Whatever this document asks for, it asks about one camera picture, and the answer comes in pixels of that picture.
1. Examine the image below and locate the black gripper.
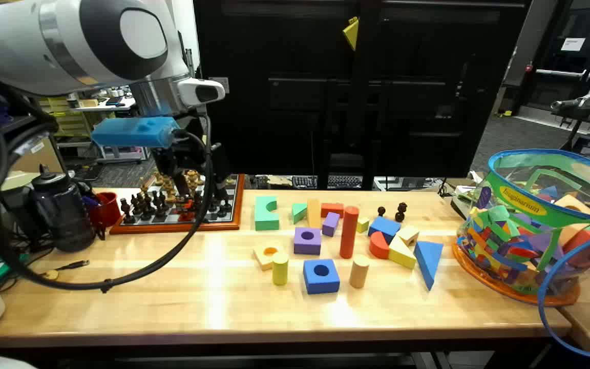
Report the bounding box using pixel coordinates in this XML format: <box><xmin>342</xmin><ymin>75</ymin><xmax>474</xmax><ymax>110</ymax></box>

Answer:
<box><xmin>155</xmin><ymin>145</ymin><xmax>209</xmax><ymax>206</ymax></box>

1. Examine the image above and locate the yellow wooden cylinder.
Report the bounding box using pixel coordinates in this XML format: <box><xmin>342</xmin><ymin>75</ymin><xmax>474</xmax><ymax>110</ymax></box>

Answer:
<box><xmin>271</xmin><ymin>253</ymin><xmax>291</xmax><ymax>288</ymax></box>

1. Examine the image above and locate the tall red cylinder block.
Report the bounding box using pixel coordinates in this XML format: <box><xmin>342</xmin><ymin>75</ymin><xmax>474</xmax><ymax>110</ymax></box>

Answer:
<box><xmin>338</xmin><ymin>206</ymin><xmax>360</xmax><ymax>261</ymax></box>

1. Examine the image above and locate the green arch foam block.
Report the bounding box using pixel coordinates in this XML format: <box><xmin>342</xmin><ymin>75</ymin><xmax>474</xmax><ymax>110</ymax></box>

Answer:
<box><xmin>252</xmin><ymin>194</ymin><xmax>284</xmax><ymax>234</ymax></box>

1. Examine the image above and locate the orange-yellow square block with hole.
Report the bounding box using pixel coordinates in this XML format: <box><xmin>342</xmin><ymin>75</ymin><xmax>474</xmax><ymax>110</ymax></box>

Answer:
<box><xmin>252</xmin><ymin>243</ymin><xmax>289</xmax><ymax>270</ymax></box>

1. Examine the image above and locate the green triangle foam block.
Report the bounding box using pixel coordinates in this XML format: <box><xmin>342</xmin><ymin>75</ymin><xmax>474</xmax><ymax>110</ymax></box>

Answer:
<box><xmin>289</xmin><ymin>202</ymin><xmax>310</xmax><ymax>226</ymax></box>

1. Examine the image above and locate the purple square block with hole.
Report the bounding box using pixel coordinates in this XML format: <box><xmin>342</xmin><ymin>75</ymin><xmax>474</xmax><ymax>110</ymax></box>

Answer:
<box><xmin>291</xmin><ymin>226</ymin><xmax>324</xmax><ymax>258</ymax></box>

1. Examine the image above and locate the orange rectangular foam block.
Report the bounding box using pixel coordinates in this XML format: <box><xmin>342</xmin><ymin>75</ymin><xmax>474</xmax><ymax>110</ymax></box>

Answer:
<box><xmin>305</xmin><ymin>199</ymin><xmax>324</xmax><ymax>229</ymax></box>

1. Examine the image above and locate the red rectangular foam block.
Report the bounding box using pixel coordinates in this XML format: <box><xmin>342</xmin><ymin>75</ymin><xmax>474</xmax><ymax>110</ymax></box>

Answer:
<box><xmin>320</xmin><ymin>202</ymin><xmax>347</xmax><ymax>220</ymax></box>

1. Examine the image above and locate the small purple rectangular block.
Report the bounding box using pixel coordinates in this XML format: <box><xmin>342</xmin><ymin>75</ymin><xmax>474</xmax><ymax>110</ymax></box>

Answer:
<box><xmin>320</xmin><ymin>212</ymin><xmax>342</xmax><ymax>238</ymax></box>

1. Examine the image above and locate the blue square block with hole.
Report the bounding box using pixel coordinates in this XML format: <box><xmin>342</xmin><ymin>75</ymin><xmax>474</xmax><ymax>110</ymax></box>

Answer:
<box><xmin>301</xmin><ymin>256</ymin><xmax>342</xmax><ymax>296</ymax></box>

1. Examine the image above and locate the short tan cylinder block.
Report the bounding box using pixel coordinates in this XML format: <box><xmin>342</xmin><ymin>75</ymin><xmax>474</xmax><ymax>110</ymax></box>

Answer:
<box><xmin>349</xmin><ymin>254</ymin><xmax>372</xmax><ymax>292</ymax></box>

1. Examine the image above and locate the red semicircle foam block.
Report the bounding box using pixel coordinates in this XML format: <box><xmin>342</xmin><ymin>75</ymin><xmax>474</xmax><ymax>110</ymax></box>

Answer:
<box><xmin>367</xmin><ymin>229</ymin><xmax>394</xmax><ymax>261</ymax></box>

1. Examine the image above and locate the blue cube foam block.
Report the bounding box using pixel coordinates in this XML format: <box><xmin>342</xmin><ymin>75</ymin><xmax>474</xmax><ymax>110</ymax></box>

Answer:
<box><xmin>367</xmin><ymin>216</ymin><xmax>403</xmax><ymax>243</ymax></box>

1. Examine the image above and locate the yellow wedge foam block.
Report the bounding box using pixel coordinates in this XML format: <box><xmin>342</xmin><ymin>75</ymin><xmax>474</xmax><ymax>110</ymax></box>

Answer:
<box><xmin>387</xmin><ymin>237</ymin><xmax>419</xmax><ymax>270</ymax></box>

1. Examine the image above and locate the small tan triangle block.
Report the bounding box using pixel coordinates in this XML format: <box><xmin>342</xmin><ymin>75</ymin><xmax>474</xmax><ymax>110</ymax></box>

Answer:
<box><xmin>395</xmin><ymin>226</ymin><xmax>423</xmax><ymax>248</ymax></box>

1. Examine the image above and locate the blue triangular foam block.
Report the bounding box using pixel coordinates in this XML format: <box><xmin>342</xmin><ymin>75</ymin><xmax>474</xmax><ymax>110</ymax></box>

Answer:
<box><xmin>415</xmin><ymin>240</ymin><xmax>445</xmax><ymax>292</ymax></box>

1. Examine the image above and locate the red cup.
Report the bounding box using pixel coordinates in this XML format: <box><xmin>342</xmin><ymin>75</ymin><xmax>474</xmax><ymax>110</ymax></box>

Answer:
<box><xmin>88</xmin><ymin>190</ymin><xmax>125</xmax><ymax>234</ymax></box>

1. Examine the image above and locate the dark translucent water bottle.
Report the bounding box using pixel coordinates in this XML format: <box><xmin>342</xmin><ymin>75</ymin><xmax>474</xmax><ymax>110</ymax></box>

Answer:
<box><xmin>31</xmin><ymin>166</ymin><xmax>98</xmax><ymax>254</ymax></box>

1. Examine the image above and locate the yellow storage bin shelf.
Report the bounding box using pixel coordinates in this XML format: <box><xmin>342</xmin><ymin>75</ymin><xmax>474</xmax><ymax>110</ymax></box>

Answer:
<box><xmin>37</xmin><ymin>95</ymin><xmax>96</xmax><ymax>143</ymax></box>

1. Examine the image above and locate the brown cardboard box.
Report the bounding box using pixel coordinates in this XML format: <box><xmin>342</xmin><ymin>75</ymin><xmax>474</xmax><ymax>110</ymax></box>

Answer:
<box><xmin>7</xmin><ymin>131</ymin><xmax>65</xmax><ymax>176</ymax></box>

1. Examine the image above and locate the white cardboard product box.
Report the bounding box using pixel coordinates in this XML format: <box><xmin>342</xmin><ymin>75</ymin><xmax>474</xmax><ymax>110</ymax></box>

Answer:
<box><xmin>0</xmin><ymin>170</ymin><xmax>37</xmax><ymax>197</ymax></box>

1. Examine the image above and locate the yellow hanging tag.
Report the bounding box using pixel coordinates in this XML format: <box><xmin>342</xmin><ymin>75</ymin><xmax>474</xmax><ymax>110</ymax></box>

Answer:
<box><xmin>341</xmin><ymin>14</ymin><xmax>362</xmax><ymax>54</ymax></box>

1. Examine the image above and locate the black cabinet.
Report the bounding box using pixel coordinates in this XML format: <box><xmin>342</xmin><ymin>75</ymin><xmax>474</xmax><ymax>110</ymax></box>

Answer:
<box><xmin>192</xmin><ymin>0</ymin><xmax>534</xmax><ymax>192</ymax></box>

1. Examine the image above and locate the clear plastic toy bin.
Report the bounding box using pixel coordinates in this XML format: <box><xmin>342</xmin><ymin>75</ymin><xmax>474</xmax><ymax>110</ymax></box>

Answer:
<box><xmin>454</xmin><ymin>147</ymin><xmax>590</xmax><ymax>308</ymax></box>

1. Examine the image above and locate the blue-rimmed clear plastic cover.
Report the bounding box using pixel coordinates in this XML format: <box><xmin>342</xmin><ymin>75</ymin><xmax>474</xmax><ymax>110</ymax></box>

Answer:
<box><xmin>537</xmin><ymin>228</ymin><xmax>590</xmax><ymax>362</ymax></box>

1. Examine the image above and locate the grey background chair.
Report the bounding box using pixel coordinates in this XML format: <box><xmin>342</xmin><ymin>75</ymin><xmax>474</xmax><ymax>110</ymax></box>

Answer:
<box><xmin>549</xmin><ymin>75</ymin><xmax>590</xmax><ymax>157</ymax></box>

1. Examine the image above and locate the white paper sign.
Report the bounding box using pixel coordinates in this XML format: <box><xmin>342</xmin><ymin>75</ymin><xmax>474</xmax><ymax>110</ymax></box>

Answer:
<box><xmin>560</xmin><ymin>35</ymin><xmax>589</xmax><ymax>55</ymax></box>

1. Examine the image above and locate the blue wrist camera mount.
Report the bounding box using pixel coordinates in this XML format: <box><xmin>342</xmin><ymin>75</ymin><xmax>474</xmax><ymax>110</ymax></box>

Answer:
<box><xmin>91</xmin><ymin>116</ymin><xmax>183</xmax><ymax>152</ymax></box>

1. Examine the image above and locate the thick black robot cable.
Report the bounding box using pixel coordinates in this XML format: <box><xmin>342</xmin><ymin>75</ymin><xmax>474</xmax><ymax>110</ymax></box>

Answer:
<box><xmin>0</xmin><ymin>57</ymin><xmax>219</xmax><ymax>296</ymax></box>

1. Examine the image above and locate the black table frame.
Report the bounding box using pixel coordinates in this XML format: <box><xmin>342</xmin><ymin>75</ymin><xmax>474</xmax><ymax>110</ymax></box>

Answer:
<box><xmin>7</xmin><ymin>345</ymin><xmax>557</xmax><ymax>369</ymax></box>

